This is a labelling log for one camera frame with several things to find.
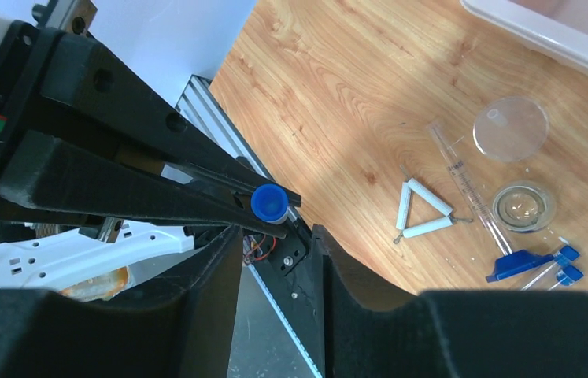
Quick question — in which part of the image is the white clay triangle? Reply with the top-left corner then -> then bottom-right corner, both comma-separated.
393,165 -> 474,244

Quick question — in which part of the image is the small glass flask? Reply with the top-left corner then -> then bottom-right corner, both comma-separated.
491,180 -> 557,233

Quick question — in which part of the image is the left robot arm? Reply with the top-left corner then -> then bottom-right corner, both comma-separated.
0,1 -> 301,295

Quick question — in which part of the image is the blue clip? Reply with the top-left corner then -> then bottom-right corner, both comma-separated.
486,250 -> 554,283

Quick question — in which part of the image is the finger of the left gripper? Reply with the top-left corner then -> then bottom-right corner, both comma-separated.
0,131 -> 287,238

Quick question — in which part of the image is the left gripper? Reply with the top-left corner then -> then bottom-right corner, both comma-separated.
0,16 -> 271,220

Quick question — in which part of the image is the pink plastic bin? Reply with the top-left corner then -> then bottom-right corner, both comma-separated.
461,0 -> 588,76

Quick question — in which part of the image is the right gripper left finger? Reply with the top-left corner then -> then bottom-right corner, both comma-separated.
0,226 -> 242,377

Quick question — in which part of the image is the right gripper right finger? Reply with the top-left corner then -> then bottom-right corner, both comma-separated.
311,224 -> 588,377

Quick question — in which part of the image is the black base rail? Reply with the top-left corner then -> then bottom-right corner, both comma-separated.
176,75 -> 326,378

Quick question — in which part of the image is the clear syringe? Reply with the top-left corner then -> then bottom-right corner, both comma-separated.
427,120 -> 513,255

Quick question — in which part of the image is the blue capped tube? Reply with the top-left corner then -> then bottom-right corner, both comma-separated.
515,245 -> 580,291
547,265 -> 584,291
250,183 -> 289,224

